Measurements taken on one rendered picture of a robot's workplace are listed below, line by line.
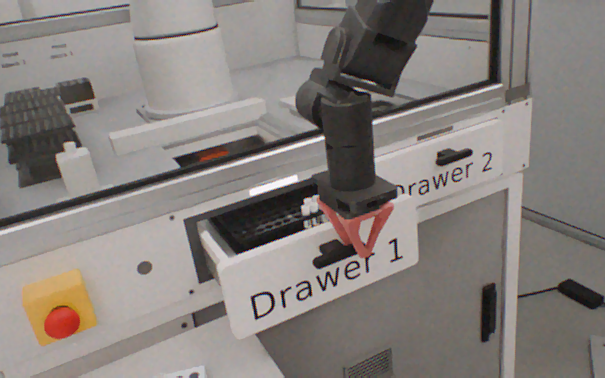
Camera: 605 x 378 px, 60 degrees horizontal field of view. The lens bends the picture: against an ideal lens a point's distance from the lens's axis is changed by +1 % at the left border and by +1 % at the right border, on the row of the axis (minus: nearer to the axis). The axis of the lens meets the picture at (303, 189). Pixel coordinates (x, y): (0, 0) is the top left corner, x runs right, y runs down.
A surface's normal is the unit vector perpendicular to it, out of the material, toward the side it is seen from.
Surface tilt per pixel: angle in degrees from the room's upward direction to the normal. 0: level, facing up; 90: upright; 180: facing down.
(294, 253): 90
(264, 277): 90
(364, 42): 111
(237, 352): 0
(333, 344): 90
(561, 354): 0
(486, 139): 90
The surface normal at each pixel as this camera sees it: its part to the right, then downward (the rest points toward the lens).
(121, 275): 0.46, 0.32
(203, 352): -0.13, -0.90
